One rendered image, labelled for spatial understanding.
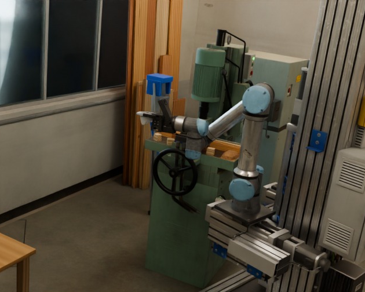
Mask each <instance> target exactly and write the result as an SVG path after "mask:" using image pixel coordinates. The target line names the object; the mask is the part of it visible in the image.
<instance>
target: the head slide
mask: <svg viewBox="0 0 365 292"><path fill-rule="evenodd" d="M224 70H226V71H227V74H226V77H227V78H228V70H229V63H224ZM225 91H226V86H225V81H224V76H222V84H221V93H220V100H219V101H218V102H213V103H209V112H208V113H207V116H208V117H211V118H213V121H216V120H217V119H218V118H219V117H221V116H222V112H223V107H224V99H225Z"/></svg>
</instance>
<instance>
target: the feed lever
mask: <svg viewBox="0 0 365 292"><path fill-rule="evenodd" d="M226 74H227V71H226V70H222V71H221V75H223V76H224V81H225V86H226V90H227V95H228V100H229V106H230V107H229V108H228V110H227V111H229V110H230V109H231V108H232V103H231V98H230V94H229V89H228V83H227V77H226Z"/></svg>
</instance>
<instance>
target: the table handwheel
mask: <svg viewBox="0 0 365 292"><path fill-rule="evenodd" d="M169 153H176V154H179V155H181V156H183V157H184V158H185V159H186V160H187V161H188V162H189V164H190V165H191V166H187V165H185V166H184V168H183V169H182V168H181V165H180V166H178V167H176V166H175V167H171V166H170V165H168V164H167V163H166V162H165V161H164V160H163V159H162V156H164V155H166V154H169ZM159 160H160V161H161V162H162V163H164V164H165V165H166V166H167V167H168V168H169V169H170V170H169V176H170V177H171V178H173V179H172V186H171V190H170V189H168V188H167V187H165V186H164V185H163V184H162V182H161V180H160V179H159V176H158V171H157V168H158V162H159ZM189 169H192V172H193V178H192V182H191V184H190V186H189V188H188V189H187V190H186V191H174V184H175V180H176V177H178V176H179V175H180V174H181V172H182V171H186V170H189ZM152 171H153V175H154V179H155V181H156V183H157V185H158V186H159V187H160V188H161V189H162V190H163V191H164V192H166V193H167V194H169V195H173V196H183V195H186V194H188V193H189V192H191V191H192V190H193V188H194V187H195V185H196V182H197V179H198V171H197V168H196V164H195V162H194V160H193V159H188V158H187V157H186V156H185V152H184V151H182V150H180V149H177V148H168V149H165V150H163V151H161V152H160V153H159V154H158V155H157V156H156V158H155V160H154V163H153V167H152Z"/></svg>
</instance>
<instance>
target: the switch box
mask: <svg viewBox="0 0 365 292"><path fill-rule="evenodd" d="M253 57H254V61H255V57H256V55H255V54H252V53H245V56H244V67H243V78H242V79H250V78H252V76H253V75H252V76H251V75H250V73H251V71H253V68H254V61H253ZM252 61H253V62H252ZM242 63H243V54H242V62H241V66H240V76H239V78H241V74H242ZM252 63H253V68H251V67H252V66H251V65H252ZM250 76H251V77H250Z"/></svg>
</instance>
